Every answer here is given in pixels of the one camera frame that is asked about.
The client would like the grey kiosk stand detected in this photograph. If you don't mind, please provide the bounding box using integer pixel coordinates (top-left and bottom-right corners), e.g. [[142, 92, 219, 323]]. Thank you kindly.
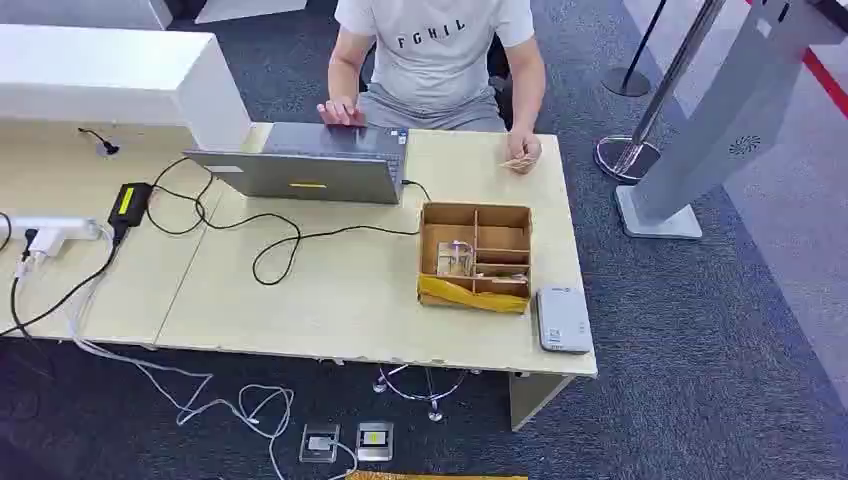
[[614, 0, 848, 240]]

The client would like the white power strip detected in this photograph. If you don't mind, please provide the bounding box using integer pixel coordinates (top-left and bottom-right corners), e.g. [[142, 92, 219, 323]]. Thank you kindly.
[[0, 216, 102, 244]]

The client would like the white counter block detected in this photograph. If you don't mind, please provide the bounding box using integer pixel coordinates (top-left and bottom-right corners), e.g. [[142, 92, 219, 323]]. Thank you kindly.
[[0, 23, 254, 153]]

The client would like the person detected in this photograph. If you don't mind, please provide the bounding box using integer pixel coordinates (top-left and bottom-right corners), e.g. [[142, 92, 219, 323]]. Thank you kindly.
[[316, 0, 548, 177]]

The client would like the person's left hand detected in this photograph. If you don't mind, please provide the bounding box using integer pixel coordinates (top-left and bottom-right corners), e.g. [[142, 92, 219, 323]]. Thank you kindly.
[[506, 131, 544, 176]]

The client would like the chrome stanchion post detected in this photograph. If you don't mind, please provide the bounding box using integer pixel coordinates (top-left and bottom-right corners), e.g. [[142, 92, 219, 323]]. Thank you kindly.
[[592, 0, 727, 186]]

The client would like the wooden compartment box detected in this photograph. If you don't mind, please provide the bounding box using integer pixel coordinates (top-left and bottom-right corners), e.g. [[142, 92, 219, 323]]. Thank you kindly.
[[416, 201, 535, 316]]

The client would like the white table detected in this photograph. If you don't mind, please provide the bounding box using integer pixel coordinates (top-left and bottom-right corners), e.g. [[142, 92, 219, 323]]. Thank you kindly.
[[0, 0, 175, 32]]

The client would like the white plug charger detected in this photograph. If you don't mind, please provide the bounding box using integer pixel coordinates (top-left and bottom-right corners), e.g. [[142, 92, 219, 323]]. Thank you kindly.
[[25, 227, 68, 260]]

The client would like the black power adapter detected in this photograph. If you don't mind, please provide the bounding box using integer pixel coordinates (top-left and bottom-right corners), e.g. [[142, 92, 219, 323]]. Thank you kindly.
[[107, 182, 155, 231]]

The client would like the black laptop power cable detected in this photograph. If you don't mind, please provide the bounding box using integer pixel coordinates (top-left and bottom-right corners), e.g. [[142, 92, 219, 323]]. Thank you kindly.
[[144, 156, 433, 288]]

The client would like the short black cable plug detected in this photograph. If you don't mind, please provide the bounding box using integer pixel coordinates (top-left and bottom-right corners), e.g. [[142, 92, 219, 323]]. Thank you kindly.
[[77, 127, 122, 158]]

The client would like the person's right hand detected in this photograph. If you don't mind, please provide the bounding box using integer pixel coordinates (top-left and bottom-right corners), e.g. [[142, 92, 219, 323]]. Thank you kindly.
[[316, 97, 368, 128]]

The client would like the white card reader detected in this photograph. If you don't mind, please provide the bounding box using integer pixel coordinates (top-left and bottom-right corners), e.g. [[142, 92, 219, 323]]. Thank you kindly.
[[535, 284, 595, 356]]

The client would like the black mains cable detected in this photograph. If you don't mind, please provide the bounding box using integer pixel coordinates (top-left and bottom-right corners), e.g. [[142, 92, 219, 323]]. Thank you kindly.
[[0, 225, 128, 340]]

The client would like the white cable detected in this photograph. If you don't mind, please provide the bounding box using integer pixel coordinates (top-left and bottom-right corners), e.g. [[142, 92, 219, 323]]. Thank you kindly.
[[64, 223, 360, 480]]

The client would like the chrome wire stand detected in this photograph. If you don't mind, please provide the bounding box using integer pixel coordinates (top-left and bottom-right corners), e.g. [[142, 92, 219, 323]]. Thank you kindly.
[[371, 363, 480, 424]]

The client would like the pale wooden desk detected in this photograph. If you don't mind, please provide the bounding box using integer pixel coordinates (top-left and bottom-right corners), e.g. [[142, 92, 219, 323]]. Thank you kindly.
[[0, 118, 600, 433]]

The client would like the grey laptop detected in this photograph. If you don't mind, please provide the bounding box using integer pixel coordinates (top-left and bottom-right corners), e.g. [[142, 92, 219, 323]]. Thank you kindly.
[[183, 121, 410, 206]]

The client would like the card with printed picture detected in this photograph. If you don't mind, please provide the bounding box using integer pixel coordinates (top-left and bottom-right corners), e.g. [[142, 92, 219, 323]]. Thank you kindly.
[[435, 239, 476, 279]]

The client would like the yellow tape strip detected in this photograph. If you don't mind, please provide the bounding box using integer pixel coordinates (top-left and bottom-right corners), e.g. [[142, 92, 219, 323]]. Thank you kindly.
[[417, 274, 531, 315]]

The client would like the black stanchion post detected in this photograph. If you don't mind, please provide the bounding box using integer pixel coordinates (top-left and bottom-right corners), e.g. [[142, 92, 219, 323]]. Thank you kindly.
[[600, 0, 668, 99]]

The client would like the floor socket box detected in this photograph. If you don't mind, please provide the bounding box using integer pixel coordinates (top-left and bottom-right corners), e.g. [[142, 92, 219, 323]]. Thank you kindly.
[[298, 423, 342, 465], [354, 421, 395, 464]]

